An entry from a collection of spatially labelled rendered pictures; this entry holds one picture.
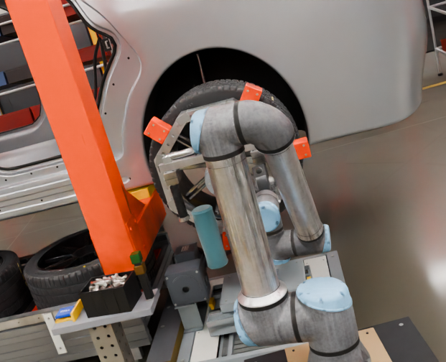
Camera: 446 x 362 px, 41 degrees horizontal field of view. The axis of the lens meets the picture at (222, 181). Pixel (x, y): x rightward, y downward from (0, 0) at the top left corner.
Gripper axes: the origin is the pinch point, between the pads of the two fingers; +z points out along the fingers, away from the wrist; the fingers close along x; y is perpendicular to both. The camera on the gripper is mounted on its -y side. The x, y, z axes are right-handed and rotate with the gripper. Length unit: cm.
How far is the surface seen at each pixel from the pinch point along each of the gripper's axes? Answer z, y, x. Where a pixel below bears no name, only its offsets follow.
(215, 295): 46, 67, -42
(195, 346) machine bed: 18, 75, -52
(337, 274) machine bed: 58, 75, 18
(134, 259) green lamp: -3, 19, -58
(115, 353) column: -6, 56, -78
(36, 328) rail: 20, 51, -123
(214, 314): 27, 66, -41
